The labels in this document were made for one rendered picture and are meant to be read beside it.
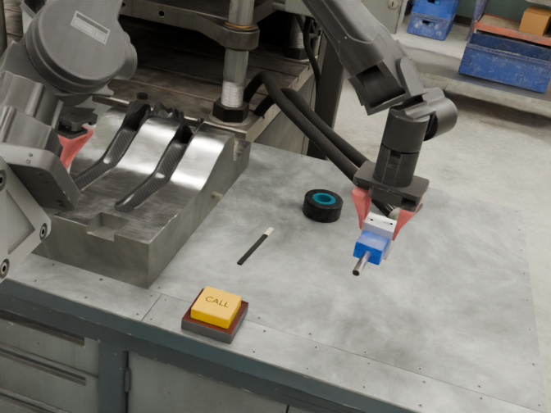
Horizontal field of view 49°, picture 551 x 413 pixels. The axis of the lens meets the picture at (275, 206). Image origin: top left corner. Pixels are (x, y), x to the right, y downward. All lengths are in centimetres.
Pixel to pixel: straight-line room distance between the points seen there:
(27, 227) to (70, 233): 47
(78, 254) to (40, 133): 53
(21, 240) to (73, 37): 17
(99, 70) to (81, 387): 79
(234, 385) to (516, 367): 44
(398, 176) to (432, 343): 28
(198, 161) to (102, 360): 40
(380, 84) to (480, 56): 367
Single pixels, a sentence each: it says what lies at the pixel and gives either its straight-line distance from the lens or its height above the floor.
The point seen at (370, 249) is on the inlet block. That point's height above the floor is 94.
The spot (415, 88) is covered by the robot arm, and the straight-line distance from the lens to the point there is 85.
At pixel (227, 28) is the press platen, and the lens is 155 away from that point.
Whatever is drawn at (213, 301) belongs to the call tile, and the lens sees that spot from 92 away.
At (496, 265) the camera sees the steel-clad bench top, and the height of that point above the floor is 80.
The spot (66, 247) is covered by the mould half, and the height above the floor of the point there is 83.
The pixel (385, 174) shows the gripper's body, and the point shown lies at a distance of 87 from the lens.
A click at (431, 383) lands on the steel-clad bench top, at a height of 80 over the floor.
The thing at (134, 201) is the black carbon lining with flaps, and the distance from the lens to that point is 106.
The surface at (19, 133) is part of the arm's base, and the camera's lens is 50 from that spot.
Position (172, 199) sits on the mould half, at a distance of 106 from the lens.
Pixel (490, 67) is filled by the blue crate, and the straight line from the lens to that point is 452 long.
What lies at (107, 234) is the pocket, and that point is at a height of 86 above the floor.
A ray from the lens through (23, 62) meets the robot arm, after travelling 55.
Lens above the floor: 143
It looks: 30 degrees down
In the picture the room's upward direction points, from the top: 9 degrees clockwise
